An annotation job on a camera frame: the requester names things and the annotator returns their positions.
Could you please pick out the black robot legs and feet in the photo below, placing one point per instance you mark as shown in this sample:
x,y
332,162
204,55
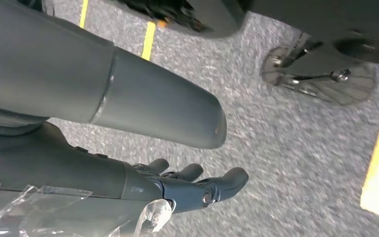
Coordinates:
x,y
307,19

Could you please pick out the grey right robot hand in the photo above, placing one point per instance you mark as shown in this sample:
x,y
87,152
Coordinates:
x,y
143,98

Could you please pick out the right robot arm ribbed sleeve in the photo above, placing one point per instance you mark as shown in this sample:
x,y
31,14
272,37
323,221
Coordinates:
x,y
6,121

